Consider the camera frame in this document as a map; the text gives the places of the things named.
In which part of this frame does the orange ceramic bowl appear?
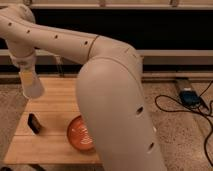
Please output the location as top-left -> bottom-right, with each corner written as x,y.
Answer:
67,115 -> 94,152

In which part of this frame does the black cable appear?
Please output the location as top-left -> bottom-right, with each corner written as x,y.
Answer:
154,79 -> 213,164

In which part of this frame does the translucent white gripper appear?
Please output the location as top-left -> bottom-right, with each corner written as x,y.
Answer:
19,67 -> 44,99

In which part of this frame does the blue power adapter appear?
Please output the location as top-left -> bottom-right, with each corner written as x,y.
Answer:
179,89 -> 200,107

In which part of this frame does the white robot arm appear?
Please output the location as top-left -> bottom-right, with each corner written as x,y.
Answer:
0,4 -> 167,171

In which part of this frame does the black eraser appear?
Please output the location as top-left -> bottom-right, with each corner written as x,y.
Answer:
27,113 -> 41,134

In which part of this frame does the wooden table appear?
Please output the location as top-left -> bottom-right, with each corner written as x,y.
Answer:
4,78 -> 100,164

